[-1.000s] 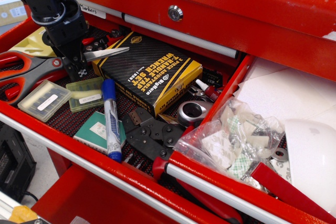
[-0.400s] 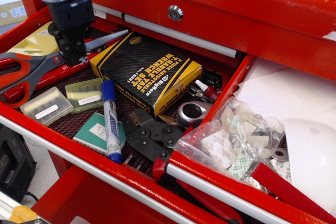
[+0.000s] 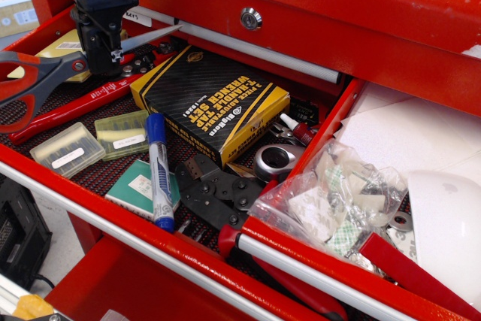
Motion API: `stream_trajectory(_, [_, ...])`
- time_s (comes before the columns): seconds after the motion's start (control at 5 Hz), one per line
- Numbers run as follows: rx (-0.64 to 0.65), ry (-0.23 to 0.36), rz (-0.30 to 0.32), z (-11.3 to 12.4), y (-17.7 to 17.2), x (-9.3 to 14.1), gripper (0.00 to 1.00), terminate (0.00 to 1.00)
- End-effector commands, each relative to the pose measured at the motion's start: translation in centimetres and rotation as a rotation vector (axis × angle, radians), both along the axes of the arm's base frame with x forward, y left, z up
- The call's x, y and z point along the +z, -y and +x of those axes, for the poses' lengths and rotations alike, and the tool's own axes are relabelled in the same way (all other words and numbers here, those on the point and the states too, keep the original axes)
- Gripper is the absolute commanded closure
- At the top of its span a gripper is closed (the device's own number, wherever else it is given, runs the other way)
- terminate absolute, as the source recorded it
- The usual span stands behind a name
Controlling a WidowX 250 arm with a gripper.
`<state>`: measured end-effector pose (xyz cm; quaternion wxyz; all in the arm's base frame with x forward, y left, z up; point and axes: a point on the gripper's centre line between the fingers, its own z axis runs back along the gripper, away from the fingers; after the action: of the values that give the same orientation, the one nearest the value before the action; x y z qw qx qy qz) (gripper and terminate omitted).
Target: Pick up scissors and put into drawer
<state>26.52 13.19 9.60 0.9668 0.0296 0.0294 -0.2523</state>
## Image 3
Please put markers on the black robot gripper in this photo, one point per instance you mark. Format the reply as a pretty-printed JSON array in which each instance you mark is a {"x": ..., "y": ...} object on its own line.
[{"x": 99, "y": 24}]

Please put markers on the red grey handled scissors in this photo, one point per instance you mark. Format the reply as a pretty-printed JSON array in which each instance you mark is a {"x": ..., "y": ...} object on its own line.
[{"x": 43, "y": 75}]

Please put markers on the left open red drawer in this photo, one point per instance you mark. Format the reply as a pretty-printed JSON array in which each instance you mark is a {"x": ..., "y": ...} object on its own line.
[{"x": 142, "y": 272}]

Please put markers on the open red drawer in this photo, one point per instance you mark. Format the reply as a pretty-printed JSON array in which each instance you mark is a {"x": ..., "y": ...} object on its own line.
[
  {"x": 347, "y": 282},
  {"x": 142, "y": 272}
]

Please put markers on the silver drawer lock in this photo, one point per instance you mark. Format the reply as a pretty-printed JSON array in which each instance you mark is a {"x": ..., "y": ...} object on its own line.
[{"x": 250, "y": 19}]

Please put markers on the right open red drawer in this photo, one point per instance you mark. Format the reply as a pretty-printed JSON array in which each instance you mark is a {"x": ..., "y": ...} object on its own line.
[{"x": 347, "y": 282}]

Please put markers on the yellow flat plastic case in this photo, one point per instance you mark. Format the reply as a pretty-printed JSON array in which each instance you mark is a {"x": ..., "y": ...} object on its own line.
[{"x": 66, "y": 44}]

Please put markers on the white markers label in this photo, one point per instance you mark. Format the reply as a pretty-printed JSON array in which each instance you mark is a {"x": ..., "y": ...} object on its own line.
[{"x": 138, "y": 18}]

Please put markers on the green clear bit case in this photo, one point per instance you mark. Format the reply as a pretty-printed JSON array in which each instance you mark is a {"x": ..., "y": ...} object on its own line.
[{"x": 122, "y": 135}]

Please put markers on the blue white marker pen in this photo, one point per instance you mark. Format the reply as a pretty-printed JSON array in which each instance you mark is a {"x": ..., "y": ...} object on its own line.
[{"x": 163, "y": 213}]

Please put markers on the clear drill bit case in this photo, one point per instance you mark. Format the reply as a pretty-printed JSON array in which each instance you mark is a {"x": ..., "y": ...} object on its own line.
[{"x": 70, "y": 151}]

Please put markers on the cardboard box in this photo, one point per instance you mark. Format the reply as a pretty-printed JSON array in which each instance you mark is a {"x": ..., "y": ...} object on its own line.
[{"x": 17, "y": 16}]

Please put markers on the black yellow tap wrench box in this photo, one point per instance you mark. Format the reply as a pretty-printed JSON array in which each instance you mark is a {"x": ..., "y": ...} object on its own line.
[{"x": 217, "y": 105}]

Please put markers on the green white small box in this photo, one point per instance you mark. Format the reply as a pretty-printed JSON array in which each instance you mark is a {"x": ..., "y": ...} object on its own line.
[{"x": 132, "y": 190}]

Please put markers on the silver grey tape measure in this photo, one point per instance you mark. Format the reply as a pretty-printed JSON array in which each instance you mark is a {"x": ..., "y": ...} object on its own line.
[{"x": 275, "y": 161}]

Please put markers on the black electronic device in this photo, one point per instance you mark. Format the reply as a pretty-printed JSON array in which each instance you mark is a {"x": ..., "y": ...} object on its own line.
[{"x": 25, "y": 237}]

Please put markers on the red threadlocker bottle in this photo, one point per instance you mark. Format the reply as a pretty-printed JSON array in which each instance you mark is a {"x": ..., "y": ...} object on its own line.
[{"x": 301, "y": 131}]

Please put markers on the yellow sponge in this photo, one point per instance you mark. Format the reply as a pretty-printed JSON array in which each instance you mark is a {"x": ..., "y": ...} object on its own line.
[{"x": 31, "y": 307}]

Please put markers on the clear bag of adhesive mounts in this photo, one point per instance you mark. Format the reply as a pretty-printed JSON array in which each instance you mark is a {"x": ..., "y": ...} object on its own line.
[{"x": 335, "y": 203}]

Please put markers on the red tool chest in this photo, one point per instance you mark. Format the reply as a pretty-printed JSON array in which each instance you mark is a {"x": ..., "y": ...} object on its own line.
[{"x": 426, "y": 48}]

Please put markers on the steel washer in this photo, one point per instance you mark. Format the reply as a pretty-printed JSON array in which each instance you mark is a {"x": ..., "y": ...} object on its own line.
[{"x": 402, "y": 222}]

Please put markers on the white apple mouse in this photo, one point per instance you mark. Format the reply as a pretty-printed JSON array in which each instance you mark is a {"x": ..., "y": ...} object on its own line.
[{"x": 446, "y": 223}]

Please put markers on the red handled crimping pliers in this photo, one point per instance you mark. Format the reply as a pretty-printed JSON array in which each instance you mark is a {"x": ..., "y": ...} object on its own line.
[{"x": 136, "y": 63}]

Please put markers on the black crimping tool red handles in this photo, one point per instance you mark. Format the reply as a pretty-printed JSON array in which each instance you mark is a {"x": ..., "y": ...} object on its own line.
[{"x": 222, "y": 201}]

